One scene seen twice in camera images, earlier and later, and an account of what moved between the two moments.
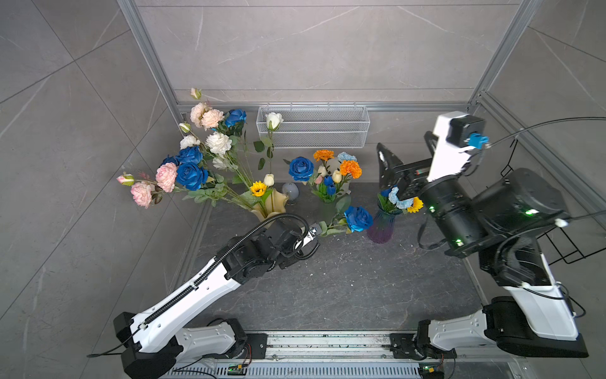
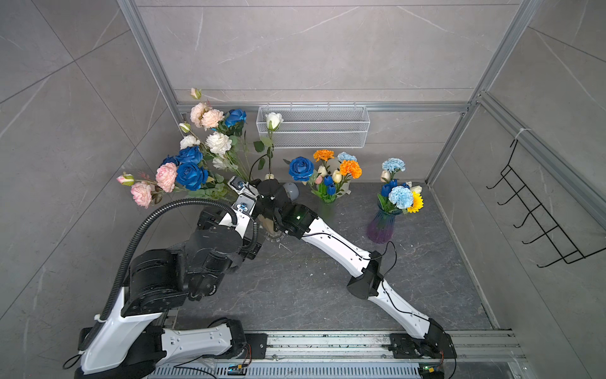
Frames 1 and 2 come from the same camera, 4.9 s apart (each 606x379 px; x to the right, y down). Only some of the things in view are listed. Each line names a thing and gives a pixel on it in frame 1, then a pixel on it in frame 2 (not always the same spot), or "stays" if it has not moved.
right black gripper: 399,171 → 262,185
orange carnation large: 351,166 stays
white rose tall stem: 274,120 stays
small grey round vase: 291,190 stays
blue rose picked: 191,175 stays
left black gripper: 291,256 → 250,249
